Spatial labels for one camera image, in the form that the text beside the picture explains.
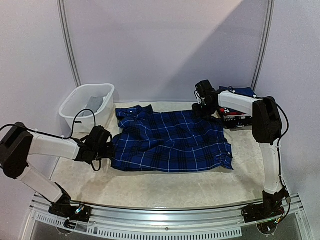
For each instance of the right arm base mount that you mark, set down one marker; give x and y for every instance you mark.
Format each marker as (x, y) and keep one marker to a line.
(267, 215)

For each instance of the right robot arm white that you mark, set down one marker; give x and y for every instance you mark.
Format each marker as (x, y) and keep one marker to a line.
(266, 128)

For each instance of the grey folded garment in basket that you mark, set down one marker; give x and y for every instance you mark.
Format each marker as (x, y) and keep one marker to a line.
(93, 105)

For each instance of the aluminium front rail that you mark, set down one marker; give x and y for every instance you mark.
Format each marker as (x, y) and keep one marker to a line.
(119, 223)

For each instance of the left wall aluminium profile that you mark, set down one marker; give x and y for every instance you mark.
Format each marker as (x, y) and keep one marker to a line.
(68, 42)

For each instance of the blue plaid shirt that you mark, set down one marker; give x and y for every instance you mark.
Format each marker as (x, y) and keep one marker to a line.
(169, 142)

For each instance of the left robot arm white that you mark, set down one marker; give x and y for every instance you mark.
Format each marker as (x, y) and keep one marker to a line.
(20, 144)

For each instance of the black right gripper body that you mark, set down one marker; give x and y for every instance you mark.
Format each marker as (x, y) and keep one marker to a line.
(200, 107)

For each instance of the wall aluminium profile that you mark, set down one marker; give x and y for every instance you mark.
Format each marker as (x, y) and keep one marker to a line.
(263, 43)
(68, 42)

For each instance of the right wall aluminium profile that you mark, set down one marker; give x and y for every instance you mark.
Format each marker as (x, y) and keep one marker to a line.
(263, 43)

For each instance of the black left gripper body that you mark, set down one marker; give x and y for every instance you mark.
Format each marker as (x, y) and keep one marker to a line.
(100, 154)

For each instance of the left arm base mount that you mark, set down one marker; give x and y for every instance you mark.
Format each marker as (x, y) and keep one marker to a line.
(72, 213)

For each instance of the white plastic laundry basket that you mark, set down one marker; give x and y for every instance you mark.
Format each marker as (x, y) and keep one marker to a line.
(76, 102)

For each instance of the red black folded garment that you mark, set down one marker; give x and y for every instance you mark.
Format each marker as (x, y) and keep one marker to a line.
(228, 113)

